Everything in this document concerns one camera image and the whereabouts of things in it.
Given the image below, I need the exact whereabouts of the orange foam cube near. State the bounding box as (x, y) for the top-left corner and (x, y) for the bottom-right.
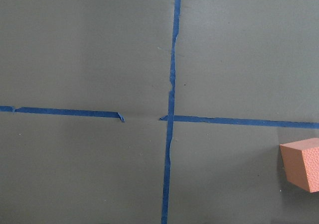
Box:
(280, 138), (319, 193)

